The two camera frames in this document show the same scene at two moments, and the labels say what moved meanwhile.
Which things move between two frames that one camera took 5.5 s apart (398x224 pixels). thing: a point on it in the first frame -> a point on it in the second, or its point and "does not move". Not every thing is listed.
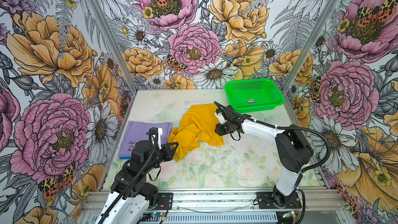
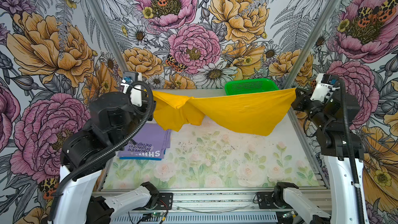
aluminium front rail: [208, 201] does not move
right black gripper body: [224, 128] -> [313, 109]
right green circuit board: [288, 214] does not move
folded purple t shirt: [132, 131] does not move
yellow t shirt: [197, 128] -> [254, 114]
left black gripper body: [154, 162] -> [138, 112]
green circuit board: [157, 214] does not move
